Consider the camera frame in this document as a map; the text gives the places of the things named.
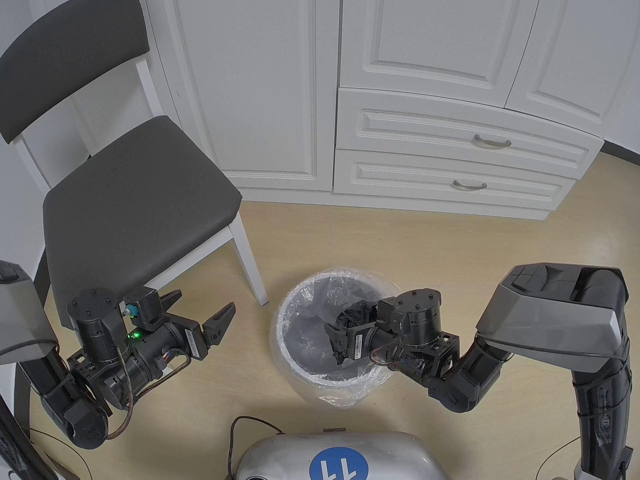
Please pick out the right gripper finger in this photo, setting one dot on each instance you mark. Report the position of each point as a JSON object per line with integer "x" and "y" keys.
{"x": 341, "y": 334}

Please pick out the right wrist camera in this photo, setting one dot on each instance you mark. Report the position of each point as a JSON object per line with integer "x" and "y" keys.
{"x": 387, "y": 310}

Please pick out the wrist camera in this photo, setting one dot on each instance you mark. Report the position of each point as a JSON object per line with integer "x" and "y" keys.
{"x": 387, "y": 310}
{"x": 142, "y": 308}

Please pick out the white trash bin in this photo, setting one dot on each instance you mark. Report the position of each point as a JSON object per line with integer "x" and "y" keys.
{"x": 310, "y": 338}

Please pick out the black plastic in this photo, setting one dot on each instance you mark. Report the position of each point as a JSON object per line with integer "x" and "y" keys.
{"x": 357, "y": 315}

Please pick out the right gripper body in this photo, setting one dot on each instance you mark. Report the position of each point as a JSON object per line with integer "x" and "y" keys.
{"x": 380, "y": 343}

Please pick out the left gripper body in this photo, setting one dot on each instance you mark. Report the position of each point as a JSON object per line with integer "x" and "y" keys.
{"x": 165, "y": 343}

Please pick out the grey padded white chair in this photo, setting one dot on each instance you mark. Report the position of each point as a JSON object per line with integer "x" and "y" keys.
{"x": 140, "y": 203}

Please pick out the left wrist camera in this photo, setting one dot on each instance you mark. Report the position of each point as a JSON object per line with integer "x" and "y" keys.
{"x": 142, "y": 308}

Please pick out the white wardrobe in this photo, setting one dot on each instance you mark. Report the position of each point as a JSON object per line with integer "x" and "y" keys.
{"x": 425, "y": 28}

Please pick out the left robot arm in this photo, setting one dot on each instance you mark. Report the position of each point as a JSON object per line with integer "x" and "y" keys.
{"x": 95, "y": 328}

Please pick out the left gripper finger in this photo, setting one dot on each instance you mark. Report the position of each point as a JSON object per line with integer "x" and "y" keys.
{"x": 170, "y": 302}
{"x": 216, "y": 328}

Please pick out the clear plastic bag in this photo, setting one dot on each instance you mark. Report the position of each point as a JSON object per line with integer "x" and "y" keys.
{"x": 350, "y": 398}

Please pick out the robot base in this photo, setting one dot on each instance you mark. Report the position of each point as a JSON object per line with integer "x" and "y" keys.
{"x": 390, "y": 455}

